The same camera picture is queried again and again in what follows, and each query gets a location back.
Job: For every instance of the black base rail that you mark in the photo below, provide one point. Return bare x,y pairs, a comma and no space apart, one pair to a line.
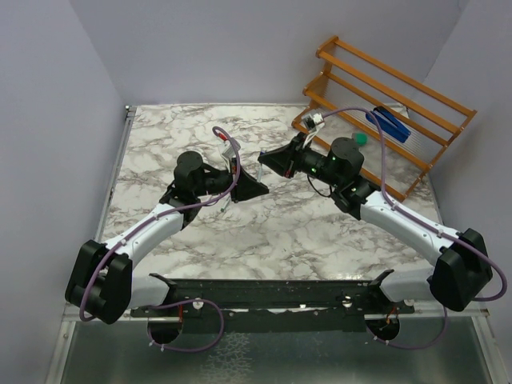
273,305

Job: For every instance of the aluminium table frame rail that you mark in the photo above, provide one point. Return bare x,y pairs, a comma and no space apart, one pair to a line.
129,120

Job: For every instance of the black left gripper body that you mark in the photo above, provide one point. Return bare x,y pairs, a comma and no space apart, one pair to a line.
220,181

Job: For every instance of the blue stapler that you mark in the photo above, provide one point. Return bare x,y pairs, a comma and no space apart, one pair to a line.
388,123

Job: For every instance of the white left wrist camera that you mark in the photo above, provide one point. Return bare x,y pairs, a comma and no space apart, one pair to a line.
228,151

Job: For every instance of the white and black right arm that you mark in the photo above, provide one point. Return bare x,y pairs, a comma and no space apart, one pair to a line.
458,267

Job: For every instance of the orange wooden rack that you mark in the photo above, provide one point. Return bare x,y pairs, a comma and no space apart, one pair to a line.
412,131

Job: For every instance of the white pen green end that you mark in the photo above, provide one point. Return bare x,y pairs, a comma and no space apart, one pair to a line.
225,206

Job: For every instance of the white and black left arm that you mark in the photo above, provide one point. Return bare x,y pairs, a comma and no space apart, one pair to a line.
101,283

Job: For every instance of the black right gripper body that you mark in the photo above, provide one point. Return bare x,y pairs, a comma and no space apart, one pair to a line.
309,161

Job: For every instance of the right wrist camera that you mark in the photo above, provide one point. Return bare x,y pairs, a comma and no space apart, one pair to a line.
313,124

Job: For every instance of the green cube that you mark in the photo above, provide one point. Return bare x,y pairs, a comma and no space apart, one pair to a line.
360,139

